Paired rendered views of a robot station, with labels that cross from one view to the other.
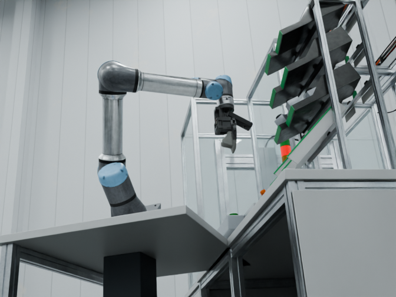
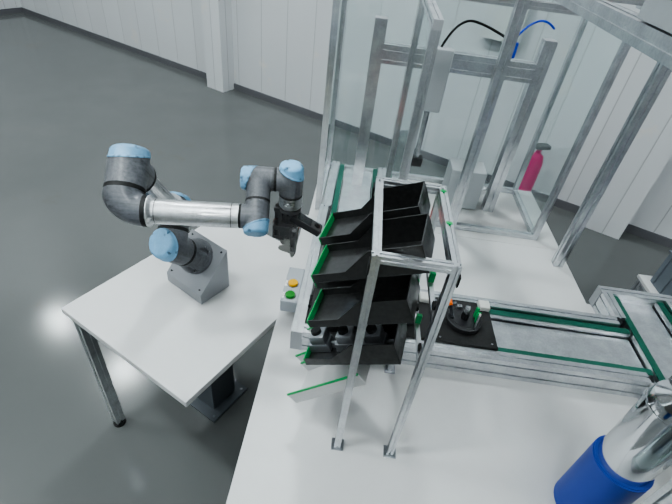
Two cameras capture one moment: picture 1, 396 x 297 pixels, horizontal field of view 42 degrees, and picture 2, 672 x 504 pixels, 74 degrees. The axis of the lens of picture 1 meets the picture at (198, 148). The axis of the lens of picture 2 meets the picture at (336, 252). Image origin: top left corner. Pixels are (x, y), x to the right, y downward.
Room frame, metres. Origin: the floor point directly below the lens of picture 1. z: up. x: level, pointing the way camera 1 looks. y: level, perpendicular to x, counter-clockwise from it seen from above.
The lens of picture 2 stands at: (0.81, -0.54, 2.23)
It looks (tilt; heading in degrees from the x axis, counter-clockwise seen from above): 39 degrees down; 12
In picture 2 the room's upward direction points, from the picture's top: 8 degrees clockwise
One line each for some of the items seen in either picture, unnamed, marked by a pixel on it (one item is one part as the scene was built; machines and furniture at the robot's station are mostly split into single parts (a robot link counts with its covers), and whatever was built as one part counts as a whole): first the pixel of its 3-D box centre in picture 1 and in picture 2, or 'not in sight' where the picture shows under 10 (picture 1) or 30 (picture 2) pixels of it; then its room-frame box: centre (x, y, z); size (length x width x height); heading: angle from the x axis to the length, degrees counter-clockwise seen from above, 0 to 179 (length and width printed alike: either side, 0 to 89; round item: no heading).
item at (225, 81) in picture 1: (223, 88); (290, 179); (1.97, -0.13, 1.53); 0.09 x 0.08 x 0.11; 109
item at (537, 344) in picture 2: not in sight; (458, 330); (2.15, -0.81, 0.91); 1.24 x 0.33 x 0.10; 101
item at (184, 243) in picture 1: (141, 252); (209, 288); (2.05, 0.25, 0.84); 0.90 x 0.70 x 0.03; 163
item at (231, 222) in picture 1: (230, 228); (292, 288); (2.10, -0.11, 0.93); 0.21 x 0.07 x 0.06; 11
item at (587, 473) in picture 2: not in sight; (599, 483); (1.62, -1.24, 0.99); 0.16 x 0.16 x 0.27
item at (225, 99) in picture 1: (225, 104); (290, 201); (1.97, -0.13, 1.45); 0.08 x 0.08 x 0.05
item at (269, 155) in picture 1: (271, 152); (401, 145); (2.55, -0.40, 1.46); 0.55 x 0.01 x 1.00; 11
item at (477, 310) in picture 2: not in sight; (466, 313); (2.15, -0.82, 1.01); 0.24 x 0.24 x 0.13; 11
